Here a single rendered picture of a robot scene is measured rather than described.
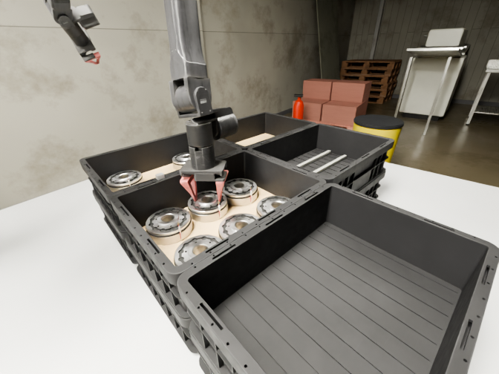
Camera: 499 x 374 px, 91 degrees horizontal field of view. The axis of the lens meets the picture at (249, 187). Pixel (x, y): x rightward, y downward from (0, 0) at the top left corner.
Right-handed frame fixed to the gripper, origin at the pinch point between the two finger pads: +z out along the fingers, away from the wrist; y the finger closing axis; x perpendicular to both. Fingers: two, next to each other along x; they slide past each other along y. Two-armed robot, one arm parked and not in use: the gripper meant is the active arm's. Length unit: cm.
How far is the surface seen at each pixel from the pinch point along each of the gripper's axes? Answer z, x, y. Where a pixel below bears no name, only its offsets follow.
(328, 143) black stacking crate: 0, -43, -39
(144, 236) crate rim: -5.5, 21.8, 5.5
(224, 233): 1.4, 12.2, -6.3
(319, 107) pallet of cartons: 45, -347, -95
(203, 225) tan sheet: 4.2, 6.3, 0.0
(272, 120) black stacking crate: -4, -64, -17
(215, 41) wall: -46, -311, 54
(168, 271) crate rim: -5.4, 29.0, -1.3
